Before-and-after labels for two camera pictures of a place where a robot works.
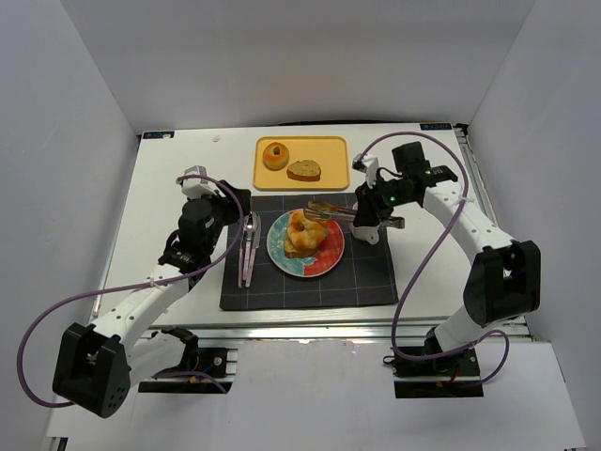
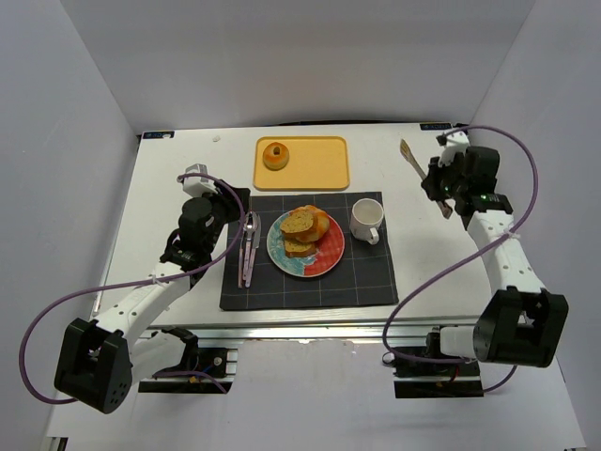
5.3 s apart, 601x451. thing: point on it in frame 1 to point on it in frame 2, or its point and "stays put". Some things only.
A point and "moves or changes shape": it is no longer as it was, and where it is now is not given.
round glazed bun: [275, 156] stays put
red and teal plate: [327, 256] stays put
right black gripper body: [367, 212] to [435, 179]
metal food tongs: [318, 210] moves or changes shape
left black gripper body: [236, 203] stays put
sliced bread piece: [304, 170] to [299, 220]
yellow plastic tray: [331, 153] stays put
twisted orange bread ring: [305, 231] moves or changes shape
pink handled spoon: [249, 232] stays put
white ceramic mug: [367, 233] stays put
